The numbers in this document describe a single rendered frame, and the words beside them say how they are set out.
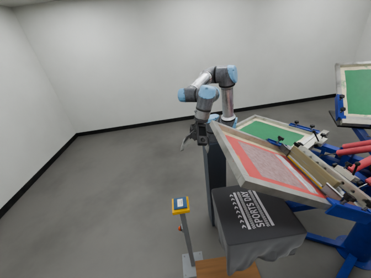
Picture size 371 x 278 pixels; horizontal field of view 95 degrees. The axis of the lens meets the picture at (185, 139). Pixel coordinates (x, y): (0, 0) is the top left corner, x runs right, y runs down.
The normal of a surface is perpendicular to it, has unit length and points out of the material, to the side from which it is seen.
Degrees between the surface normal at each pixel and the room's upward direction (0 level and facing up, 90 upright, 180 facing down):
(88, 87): 90
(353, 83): 32
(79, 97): 90
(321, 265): 0
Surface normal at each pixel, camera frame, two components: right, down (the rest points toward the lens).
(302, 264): -0.12, -0.85
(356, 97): -0.33, -0.46
